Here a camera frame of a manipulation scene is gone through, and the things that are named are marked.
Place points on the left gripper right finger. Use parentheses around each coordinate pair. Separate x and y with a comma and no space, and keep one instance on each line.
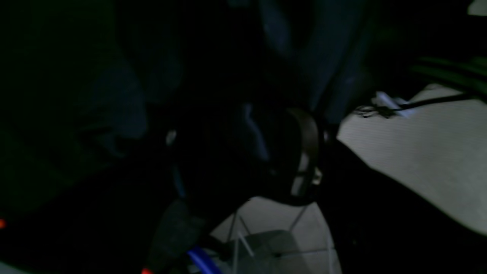
(308,176)

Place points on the black table cover cloth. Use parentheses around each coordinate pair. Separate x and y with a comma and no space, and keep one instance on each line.
(107,224)

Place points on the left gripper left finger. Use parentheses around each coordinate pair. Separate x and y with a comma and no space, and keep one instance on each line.
(224,154)

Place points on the dark navy t-shirt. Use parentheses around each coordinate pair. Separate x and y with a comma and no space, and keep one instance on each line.
(86,84)

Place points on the blue bar clamp far left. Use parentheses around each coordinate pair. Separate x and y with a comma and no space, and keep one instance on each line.
(203,261)

